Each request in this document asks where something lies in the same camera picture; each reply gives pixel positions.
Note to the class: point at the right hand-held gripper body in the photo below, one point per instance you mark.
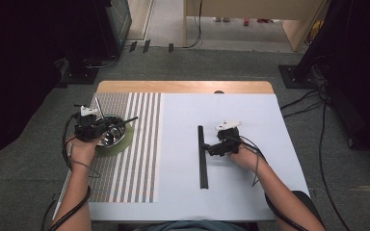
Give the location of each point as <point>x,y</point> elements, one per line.
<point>229,142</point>

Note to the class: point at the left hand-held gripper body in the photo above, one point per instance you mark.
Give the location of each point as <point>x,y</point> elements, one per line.
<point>88,128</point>

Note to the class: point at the person's right hand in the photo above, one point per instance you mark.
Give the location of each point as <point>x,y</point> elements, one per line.
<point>247,159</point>

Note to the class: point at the person's left hand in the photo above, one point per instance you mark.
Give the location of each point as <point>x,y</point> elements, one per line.
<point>82,154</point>

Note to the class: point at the silver metal chopstick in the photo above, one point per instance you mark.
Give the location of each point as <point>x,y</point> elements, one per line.
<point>98,106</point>

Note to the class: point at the black floor tape corner mark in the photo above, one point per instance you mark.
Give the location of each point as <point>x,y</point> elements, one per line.
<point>77,105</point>

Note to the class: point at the white table sheet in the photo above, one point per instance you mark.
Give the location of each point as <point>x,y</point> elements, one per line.
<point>237,106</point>

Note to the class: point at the striped woven placemat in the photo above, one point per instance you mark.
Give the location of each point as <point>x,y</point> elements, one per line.
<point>141,154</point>

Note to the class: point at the black stand base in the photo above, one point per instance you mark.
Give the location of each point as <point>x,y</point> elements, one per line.
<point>292,78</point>
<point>80,76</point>

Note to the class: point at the black floor tape strip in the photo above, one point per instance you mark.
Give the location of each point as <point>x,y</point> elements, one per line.
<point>133,46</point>
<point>146,46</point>
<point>171,47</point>

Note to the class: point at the person's grey-blue shirt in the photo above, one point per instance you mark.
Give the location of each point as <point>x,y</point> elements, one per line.
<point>189,226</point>

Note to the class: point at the dark monitor cabinet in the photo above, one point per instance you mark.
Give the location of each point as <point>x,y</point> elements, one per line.
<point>118,22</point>

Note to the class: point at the black curtain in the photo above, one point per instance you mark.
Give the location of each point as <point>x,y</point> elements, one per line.
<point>366,64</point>
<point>13,64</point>

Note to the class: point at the light wooden desk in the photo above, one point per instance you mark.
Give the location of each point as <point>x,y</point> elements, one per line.
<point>253,8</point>

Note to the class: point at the yellow object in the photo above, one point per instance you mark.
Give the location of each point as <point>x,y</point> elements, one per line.
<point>316,30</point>

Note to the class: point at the tan floor tape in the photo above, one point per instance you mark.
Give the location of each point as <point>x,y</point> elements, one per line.
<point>369,188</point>

